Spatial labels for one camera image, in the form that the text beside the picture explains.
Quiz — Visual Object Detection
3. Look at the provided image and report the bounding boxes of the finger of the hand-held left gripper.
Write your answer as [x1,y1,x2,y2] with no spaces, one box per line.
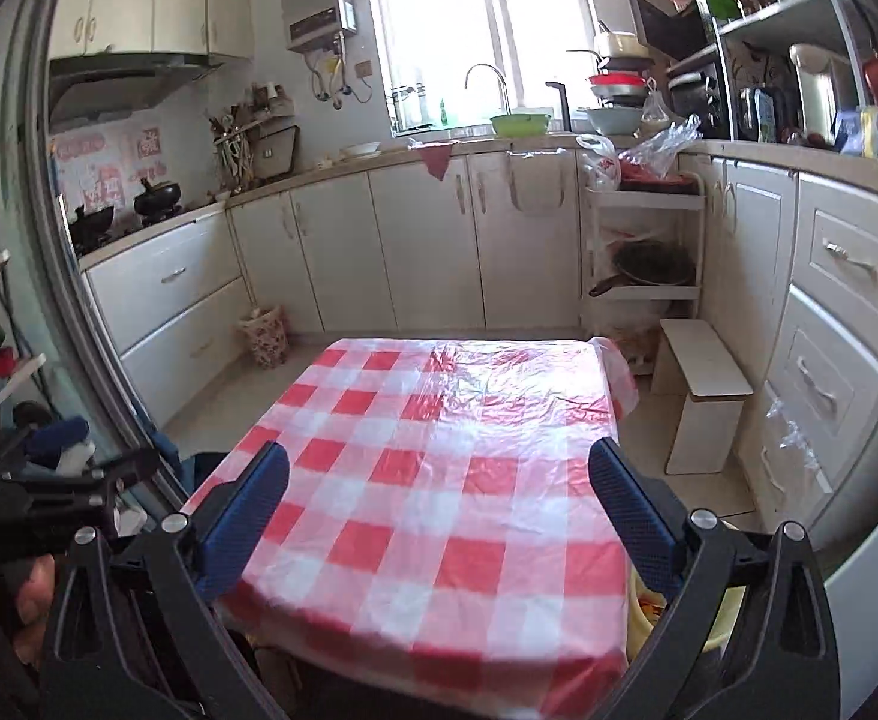
[0,446,163,541]

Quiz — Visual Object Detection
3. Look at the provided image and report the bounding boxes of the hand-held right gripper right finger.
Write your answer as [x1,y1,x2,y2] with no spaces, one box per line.
[587,436,842,720]

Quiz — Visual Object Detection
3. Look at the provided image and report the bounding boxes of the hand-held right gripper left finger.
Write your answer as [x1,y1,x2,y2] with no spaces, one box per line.
[38,441,291,720]

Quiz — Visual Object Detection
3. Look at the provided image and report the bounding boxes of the yellow bin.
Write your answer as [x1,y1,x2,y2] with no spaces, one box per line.
[625,562,747,665]

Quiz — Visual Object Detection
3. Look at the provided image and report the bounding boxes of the person's left hand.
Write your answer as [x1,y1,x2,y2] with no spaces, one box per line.
[0,551,59,662]

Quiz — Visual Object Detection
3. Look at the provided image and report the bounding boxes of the white wooden stool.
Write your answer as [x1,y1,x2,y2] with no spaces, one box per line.
[650,319,756,476]

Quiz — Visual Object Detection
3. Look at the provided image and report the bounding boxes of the white two-drawer cabinet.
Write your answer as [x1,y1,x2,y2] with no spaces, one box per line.
[81,208,254,430]

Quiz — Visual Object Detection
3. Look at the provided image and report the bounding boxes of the floral wastebasket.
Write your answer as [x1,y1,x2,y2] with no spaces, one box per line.
[238,305,291,370]

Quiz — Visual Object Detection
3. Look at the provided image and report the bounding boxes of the red white checkered tablecloth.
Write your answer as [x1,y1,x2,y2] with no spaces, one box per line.
[182,336,639,700]

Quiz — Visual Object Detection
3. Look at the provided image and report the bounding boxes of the black wok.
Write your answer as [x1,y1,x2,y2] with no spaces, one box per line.
[68,205,116,245]

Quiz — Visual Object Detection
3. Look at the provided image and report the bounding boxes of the dark frying pan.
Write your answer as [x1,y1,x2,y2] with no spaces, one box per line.
[589,240,697,298]

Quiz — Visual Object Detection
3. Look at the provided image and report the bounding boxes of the black cooking pot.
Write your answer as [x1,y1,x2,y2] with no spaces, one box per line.
[133,178,184,221]

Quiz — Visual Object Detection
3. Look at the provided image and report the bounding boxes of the white panelled drawer cabinet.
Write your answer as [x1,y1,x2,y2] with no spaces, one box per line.
[697,154,878,550]

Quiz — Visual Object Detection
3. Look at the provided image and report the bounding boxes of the white trolley rack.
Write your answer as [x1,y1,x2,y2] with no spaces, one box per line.
[580,171,707,377]

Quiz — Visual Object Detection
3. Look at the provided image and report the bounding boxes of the white door cabinet row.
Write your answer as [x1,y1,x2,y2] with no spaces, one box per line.
[227,148,587,336]

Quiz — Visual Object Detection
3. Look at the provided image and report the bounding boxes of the utensil rack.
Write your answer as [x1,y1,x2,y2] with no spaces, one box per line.
[209,82,302,194]

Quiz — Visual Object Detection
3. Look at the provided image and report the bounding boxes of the clear plastic bags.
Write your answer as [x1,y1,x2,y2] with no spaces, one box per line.
[576,116,703,193]

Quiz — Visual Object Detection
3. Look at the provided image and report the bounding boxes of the range hood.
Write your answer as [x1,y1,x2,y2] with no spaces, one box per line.
[47,52,228,130]

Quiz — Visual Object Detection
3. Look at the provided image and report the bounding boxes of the green basin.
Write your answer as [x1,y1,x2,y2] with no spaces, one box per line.
[490,112,553,139]

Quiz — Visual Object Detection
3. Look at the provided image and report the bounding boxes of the pink hanging rag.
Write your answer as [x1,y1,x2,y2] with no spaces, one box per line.
[416,142,456,182]

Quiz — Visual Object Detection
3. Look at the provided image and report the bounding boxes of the stack of bowls and basins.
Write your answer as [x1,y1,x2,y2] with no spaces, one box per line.
[585,30,654,137]

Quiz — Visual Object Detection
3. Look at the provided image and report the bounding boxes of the black toaster oven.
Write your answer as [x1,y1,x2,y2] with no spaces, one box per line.
[667,66,733,140]

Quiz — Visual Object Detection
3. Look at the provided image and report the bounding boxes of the black tap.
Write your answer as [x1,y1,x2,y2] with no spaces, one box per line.
[545,81,574,133]

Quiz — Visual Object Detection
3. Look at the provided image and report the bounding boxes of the chrome sink faucet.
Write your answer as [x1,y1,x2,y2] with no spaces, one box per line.
[464,63,513,118]

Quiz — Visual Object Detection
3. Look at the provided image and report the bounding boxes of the white thermos jug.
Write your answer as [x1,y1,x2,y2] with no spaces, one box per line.
[789,43,857,149]

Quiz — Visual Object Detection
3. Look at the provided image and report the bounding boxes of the grey water heater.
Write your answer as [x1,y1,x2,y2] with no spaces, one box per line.
[279,0,358,55]

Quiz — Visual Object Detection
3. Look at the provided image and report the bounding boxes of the window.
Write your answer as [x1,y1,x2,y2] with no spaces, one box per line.
[368,0,621,137]

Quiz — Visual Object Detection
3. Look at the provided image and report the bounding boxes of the white shelf unit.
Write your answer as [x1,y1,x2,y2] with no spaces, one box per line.
[711,0,878,152]

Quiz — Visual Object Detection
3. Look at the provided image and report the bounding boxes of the dark metal door frame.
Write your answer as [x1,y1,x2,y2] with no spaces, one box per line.
[4,0,194,512]

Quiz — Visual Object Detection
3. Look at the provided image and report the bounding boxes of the red white wall stickers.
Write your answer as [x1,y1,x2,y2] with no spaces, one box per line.
[51,126,168,212]

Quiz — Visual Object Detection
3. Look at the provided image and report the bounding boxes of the white wall cabinets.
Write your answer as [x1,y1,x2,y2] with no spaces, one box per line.
[49,0,254,62]

